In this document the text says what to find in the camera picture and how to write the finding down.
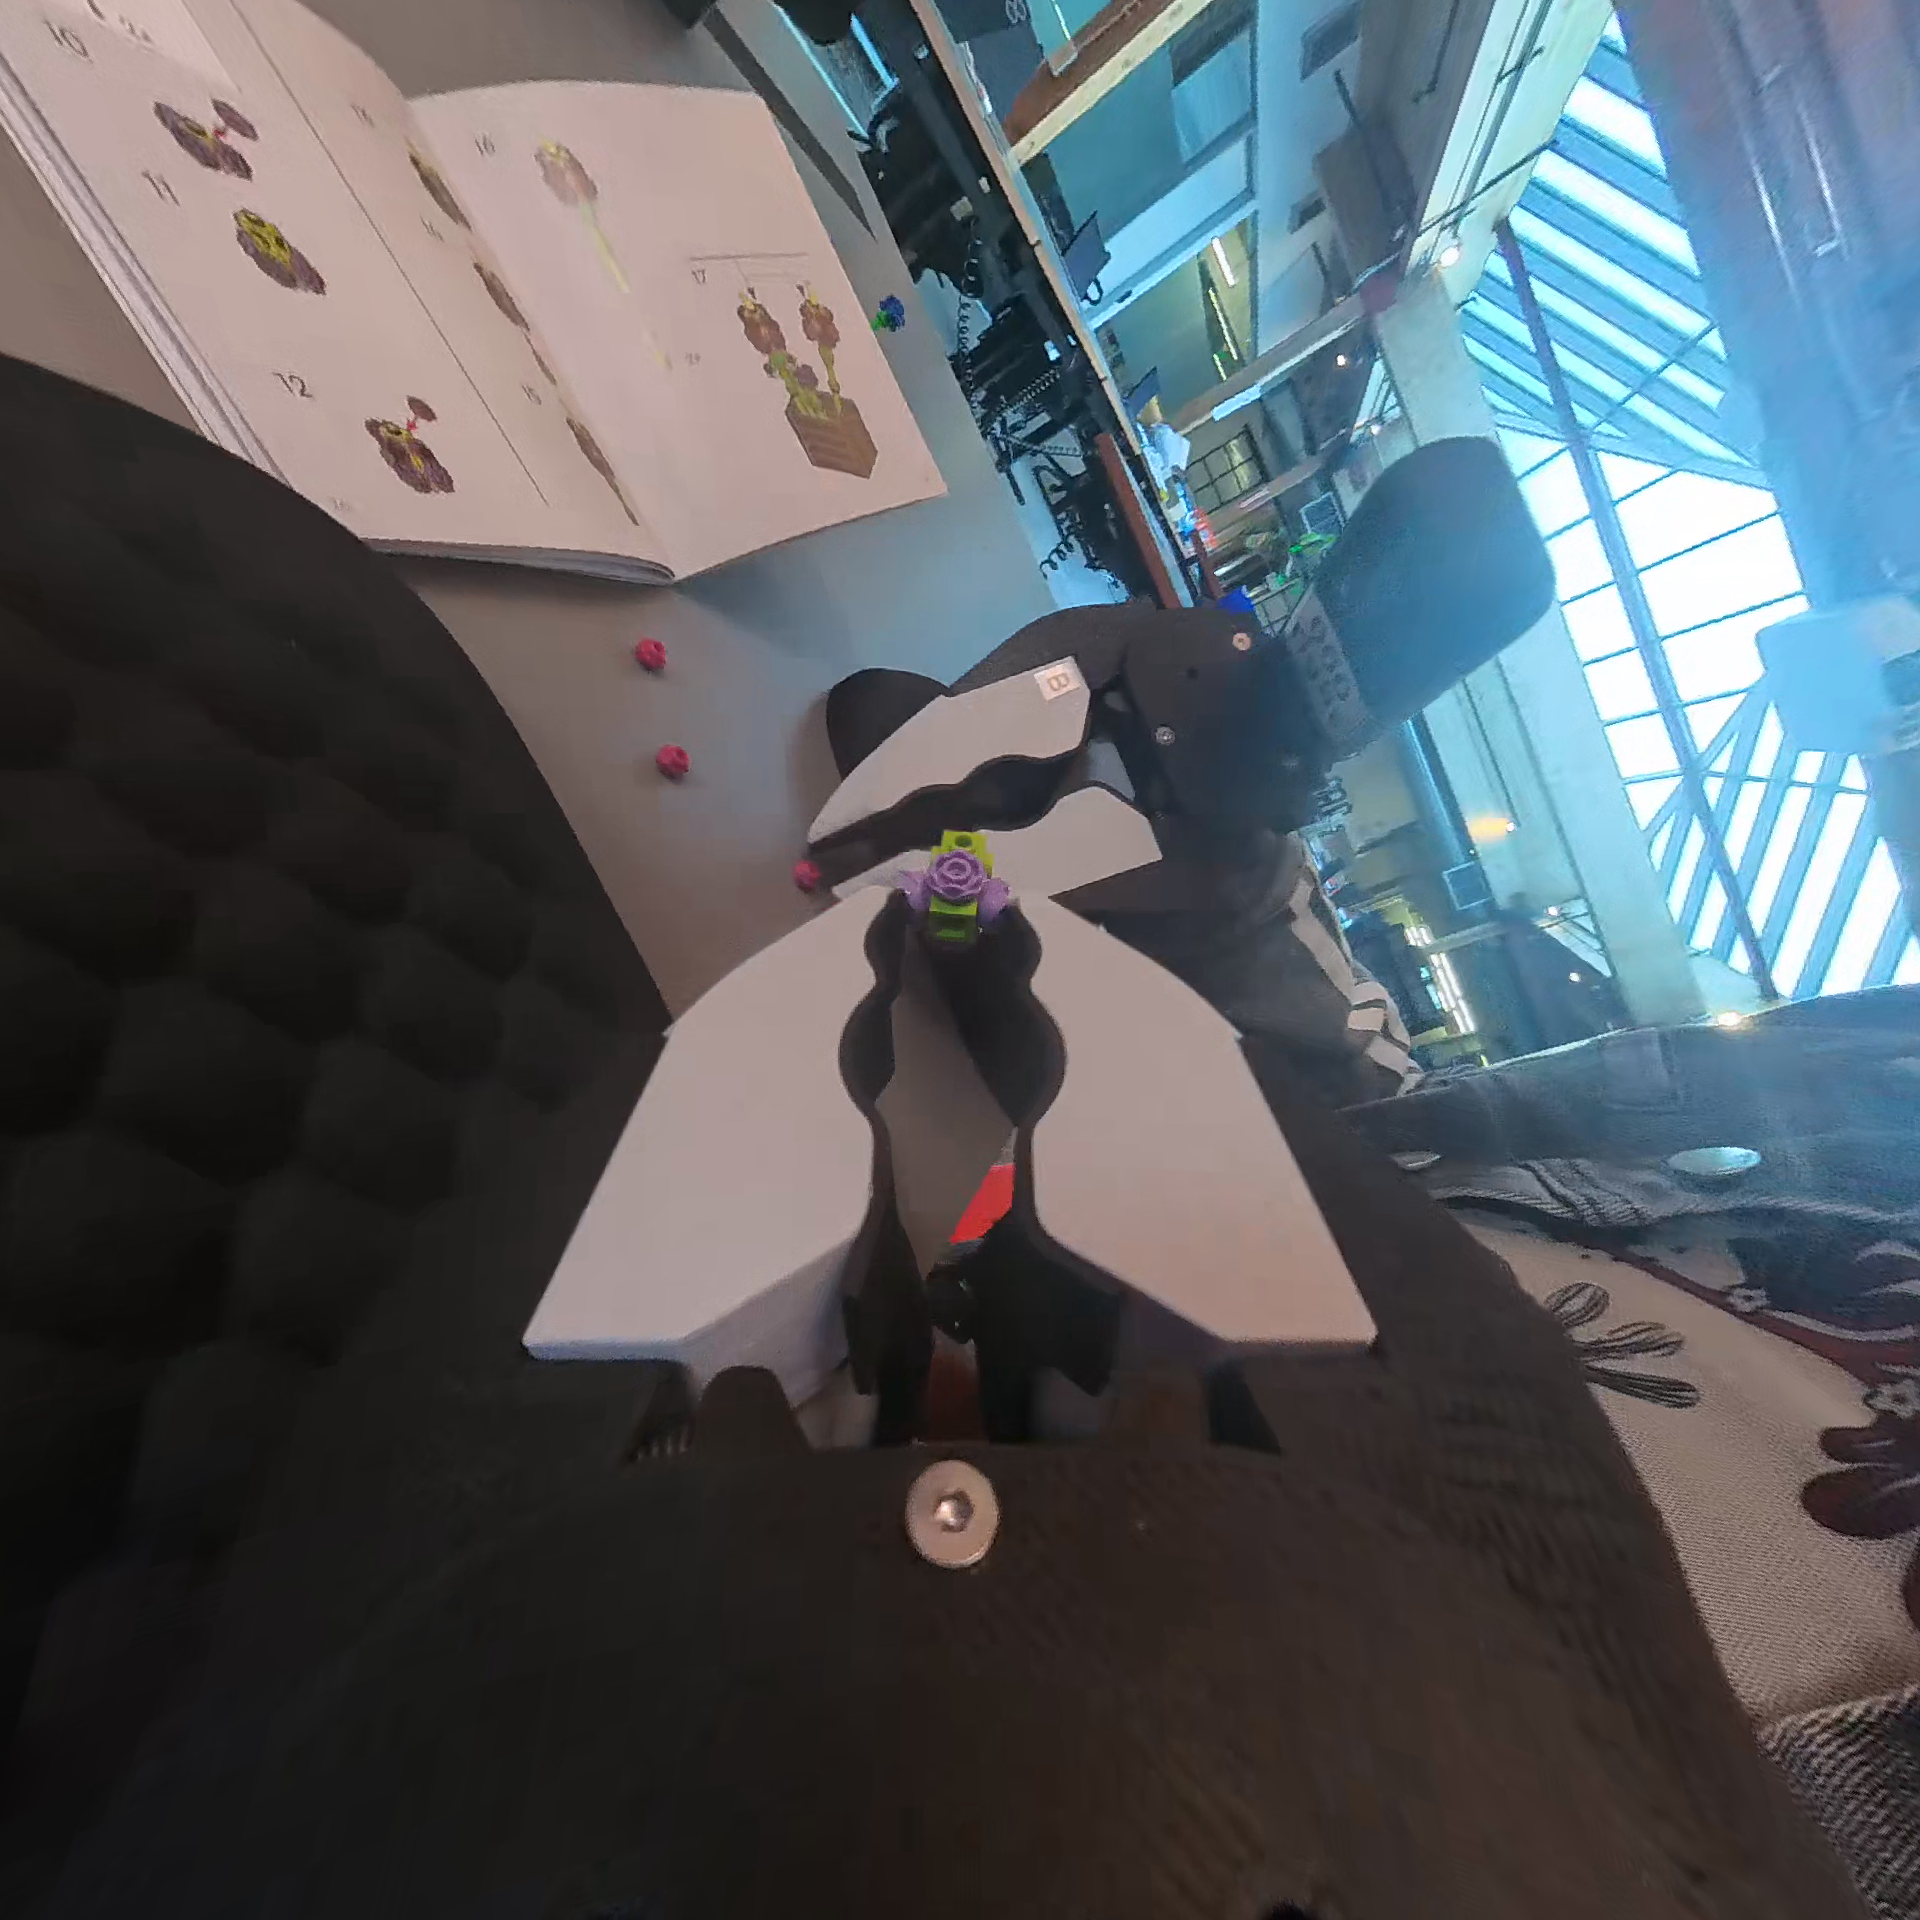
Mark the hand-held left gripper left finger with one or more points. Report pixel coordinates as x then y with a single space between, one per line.
721 1185

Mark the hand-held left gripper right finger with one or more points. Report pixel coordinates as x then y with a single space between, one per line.
1172 1185

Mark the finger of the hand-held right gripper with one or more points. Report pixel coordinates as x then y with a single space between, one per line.
961 751
1088 848

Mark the purple toy flower brick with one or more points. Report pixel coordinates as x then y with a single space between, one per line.
952 874

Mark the grey desk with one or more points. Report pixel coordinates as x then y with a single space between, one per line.
751 629

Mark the small red object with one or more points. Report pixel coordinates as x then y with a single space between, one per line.
984 1200

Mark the long wooden workbench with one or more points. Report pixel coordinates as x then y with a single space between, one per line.
1068 284

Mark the beige printed shirt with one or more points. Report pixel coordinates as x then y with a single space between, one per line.
1694 1412

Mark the black quilted pad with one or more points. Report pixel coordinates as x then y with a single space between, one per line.
224 902

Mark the open instruction booklet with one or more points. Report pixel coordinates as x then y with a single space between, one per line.
495 300

